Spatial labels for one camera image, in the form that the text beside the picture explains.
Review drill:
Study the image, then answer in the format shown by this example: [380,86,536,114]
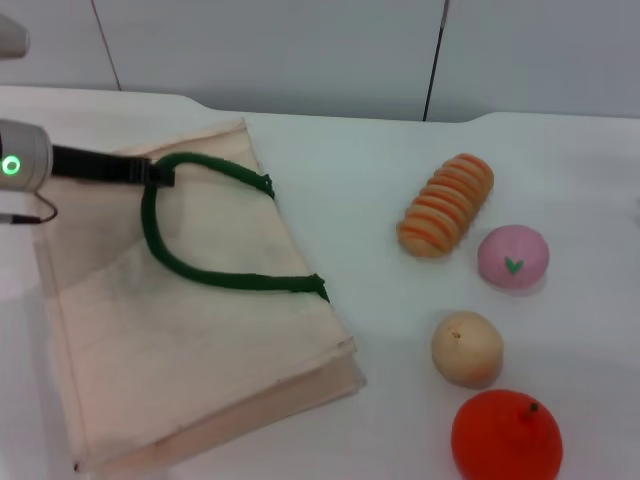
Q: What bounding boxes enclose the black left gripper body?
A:
[50,144,135,185]

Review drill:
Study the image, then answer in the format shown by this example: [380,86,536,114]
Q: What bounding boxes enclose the cream handbag with green handle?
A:
[33,117,367,474]

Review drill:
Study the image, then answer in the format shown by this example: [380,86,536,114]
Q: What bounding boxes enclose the pink peach with green leaf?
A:
[476,224,551,299]

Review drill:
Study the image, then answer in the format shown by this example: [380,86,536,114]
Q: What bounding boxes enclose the orange striped bread roll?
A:
[396,152,496,260]

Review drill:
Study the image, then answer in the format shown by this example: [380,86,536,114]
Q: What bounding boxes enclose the pale yellow pear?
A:
[431,309,505,391]

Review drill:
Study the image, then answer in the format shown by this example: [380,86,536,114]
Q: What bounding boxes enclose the red orange fruit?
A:
[450,388,565,480]

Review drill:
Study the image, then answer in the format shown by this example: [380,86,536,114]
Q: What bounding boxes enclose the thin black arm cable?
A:
[0,189,59,224]

